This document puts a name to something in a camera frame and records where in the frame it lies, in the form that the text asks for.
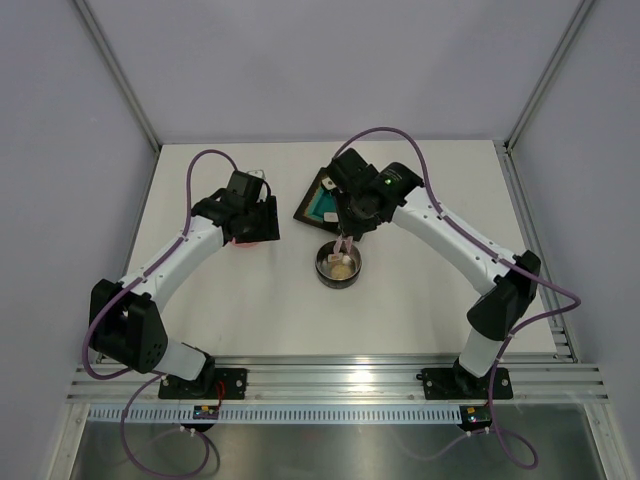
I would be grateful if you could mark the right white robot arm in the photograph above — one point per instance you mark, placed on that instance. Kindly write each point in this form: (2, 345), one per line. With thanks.
(366, 198)

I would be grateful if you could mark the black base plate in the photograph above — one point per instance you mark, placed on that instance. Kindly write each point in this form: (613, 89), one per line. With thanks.
(452, 383)
(230, 383)

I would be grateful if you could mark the round cream steamed bun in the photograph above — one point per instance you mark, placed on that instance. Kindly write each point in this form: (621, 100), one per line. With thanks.
(340, 272)

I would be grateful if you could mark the right frame post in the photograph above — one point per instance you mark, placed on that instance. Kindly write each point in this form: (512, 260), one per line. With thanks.
(551, 70)

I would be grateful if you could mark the round steel lunch box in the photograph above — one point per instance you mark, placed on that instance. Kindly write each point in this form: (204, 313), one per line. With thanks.
(323, 267)

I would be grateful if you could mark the left small circuit board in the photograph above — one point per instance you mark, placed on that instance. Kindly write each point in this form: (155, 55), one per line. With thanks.
(206, 412)

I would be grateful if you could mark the right side aluminium rail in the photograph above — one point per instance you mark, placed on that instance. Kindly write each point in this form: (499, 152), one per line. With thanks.
(560, 301)

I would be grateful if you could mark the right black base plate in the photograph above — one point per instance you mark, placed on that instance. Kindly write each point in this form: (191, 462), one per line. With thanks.
(452, 383)

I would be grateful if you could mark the white sushi green centre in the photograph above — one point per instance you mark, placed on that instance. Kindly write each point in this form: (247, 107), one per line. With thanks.
(328, 184)

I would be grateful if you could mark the aluminium front rail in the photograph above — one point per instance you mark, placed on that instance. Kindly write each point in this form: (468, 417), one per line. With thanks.
(385, 379)

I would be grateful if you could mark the white slotted cable duct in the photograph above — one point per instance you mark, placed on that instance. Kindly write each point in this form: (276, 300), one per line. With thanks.
(301, 414)

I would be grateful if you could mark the black teal square plate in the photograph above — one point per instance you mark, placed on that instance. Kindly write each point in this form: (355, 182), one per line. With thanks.
(315, 202)

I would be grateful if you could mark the right small circuit board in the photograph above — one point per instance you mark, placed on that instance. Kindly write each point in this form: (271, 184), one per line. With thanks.
(475, 418)

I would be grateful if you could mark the small circuit board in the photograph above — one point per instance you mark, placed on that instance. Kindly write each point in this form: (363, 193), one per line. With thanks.
(206, 412)
(475, 418)

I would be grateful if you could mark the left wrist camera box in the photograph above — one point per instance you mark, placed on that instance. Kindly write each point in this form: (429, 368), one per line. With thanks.
(258, 173)

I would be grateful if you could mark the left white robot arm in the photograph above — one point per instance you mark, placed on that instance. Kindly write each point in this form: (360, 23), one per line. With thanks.
(125, 316)

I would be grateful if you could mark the left frame post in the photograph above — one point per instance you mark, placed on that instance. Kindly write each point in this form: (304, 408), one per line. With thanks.
(107, 55)

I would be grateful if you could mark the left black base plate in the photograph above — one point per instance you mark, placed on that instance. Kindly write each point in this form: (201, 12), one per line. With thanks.
(230, 383)

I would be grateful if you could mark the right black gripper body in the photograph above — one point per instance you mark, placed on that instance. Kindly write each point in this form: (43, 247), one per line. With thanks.
(352, 218)

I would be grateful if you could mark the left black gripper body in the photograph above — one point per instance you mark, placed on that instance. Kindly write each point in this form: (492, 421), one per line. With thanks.
(261, 221)

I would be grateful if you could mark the aluminium rail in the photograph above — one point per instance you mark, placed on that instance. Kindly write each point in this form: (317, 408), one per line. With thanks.
(385, 379)
(560, 301)

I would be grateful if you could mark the pink lunch box lid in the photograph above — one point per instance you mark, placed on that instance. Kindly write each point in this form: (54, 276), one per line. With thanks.
(244, 245)

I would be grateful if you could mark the frame post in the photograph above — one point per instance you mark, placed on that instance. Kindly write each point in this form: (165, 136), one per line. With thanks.
(107, 55)
(551, 70)

